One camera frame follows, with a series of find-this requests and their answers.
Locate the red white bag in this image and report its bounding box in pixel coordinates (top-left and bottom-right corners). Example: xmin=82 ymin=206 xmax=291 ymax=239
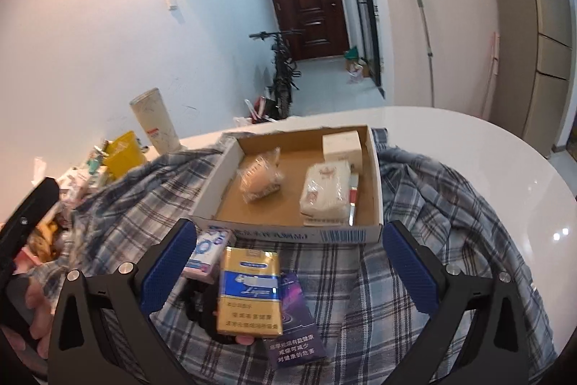
xmin=243 ymin=96 xmax=278 ymax=124

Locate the small cream box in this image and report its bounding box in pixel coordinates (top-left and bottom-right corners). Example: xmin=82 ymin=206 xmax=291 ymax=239
xmin=321 ymin=130 xmax=364 ymax=162

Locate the cream tumbler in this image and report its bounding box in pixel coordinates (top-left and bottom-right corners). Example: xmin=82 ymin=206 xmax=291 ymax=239
xmin=130 ymin=87 xmax=182 ymax=156

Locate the white red tube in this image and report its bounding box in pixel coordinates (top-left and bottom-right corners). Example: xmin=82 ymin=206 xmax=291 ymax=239
xmin=348 ymin=173 xmax=360 ymax=227

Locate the purple cigarette pack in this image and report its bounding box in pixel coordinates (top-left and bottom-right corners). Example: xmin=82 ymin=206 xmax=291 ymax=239
xmin=262 ymin=270 xmax=327 ymax=370

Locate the beige refrigerator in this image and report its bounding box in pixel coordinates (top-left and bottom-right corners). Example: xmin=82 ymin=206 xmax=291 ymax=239
xmin=481 ymin=0 xmax=577 ymax=158

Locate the beige sponge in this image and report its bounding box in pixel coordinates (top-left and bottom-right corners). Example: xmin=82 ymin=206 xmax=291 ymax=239
xmin=237 ymin=147 xmax=286 ymax=203

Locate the blue plaid shirt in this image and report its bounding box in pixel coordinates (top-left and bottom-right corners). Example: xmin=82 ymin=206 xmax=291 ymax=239
xmin=27 ymin=126 xmax=560 ymax=385

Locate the yellow cigarette pack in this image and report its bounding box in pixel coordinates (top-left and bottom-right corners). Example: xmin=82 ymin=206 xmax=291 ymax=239
xmin=215 ymin=246 xmax=284 ymax=338

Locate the yellow plastic container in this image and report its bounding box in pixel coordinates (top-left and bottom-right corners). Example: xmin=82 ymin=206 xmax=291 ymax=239
xmin=103 ymin=131 xmax=149 ymax=180

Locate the black framed glass door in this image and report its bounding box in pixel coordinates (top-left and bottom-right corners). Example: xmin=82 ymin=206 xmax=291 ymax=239
xmin=336 ymin=0 xmax=386 ymax=99

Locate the blue white tissue pack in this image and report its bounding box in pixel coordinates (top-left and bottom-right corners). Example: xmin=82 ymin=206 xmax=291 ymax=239
xmin=182 ymin=228 xmax=237 ymax=282

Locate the clear white napkin pack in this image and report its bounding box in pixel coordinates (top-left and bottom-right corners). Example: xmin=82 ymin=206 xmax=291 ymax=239
xmin=300 ymin=162 xmax=352 ymax=227

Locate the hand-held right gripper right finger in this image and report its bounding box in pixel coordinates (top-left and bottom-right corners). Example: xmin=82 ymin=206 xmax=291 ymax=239
xmin=382 ymin=220 xmax=529 ymax=385

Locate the dark red entrance door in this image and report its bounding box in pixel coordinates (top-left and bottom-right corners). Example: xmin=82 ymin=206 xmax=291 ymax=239
xmin=260 ymin=0 xmax=350 ymax=62

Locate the shallow cardboard box tray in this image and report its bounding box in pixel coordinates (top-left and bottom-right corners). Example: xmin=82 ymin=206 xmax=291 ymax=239
xmin=189 ymin=124 xmax=385 ymax=244

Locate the teal packet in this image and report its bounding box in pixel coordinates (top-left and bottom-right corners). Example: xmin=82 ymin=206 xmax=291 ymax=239
xmin=88 ymin=146 xmax=109 ymax=174

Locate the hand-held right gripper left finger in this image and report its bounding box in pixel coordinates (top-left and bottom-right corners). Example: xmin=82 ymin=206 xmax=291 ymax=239
xmin=47 ymin=218 xmax=199 ymax=385

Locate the black bicycle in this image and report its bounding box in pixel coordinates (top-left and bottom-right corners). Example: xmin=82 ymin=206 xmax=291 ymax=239
xmin=249 ymin=30 xmax=304 ymax=122

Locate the person's left hand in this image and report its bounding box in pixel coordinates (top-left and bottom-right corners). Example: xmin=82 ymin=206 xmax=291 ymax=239
xmin=0 ymin=277 xmax=57 ymax=361

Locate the white pink pole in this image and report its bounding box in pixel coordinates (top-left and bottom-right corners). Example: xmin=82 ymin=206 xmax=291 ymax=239
xmin=480 ymin=31 xmax=501 ymax=121

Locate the flat white box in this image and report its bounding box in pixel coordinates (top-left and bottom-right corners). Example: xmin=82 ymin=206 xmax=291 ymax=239
xmin=58 ymin=169 xmax=97 ymax=192

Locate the small cardboard box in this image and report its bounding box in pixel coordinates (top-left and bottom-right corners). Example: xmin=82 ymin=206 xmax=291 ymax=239
xmin=345 ymin=58 xmax=373 ymax=79

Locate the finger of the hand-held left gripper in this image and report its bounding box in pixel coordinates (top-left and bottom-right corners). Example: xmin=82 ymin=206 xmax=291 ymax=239
xmin=0 ymin=176 xmax=60 ymax=277

